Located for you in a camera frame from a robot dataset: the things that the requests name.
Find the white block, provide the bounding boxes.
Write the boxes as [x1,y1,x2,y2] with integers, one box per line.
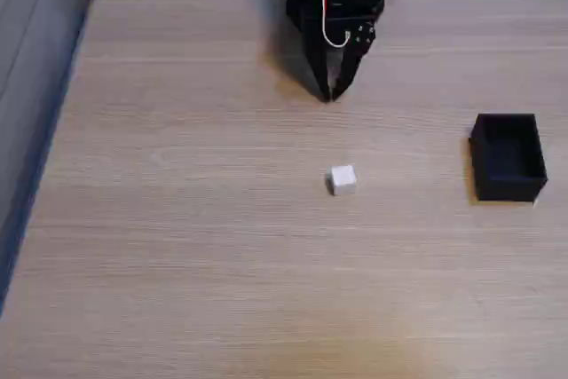
[325,164,359,197]

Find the black open box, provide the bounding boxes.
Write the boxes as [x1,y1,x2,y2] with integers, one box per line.
[468,113,549,203]

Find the white and red gripper cable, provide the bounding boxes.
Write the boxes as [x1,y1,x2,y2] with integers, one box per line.
[322,0,359,50]

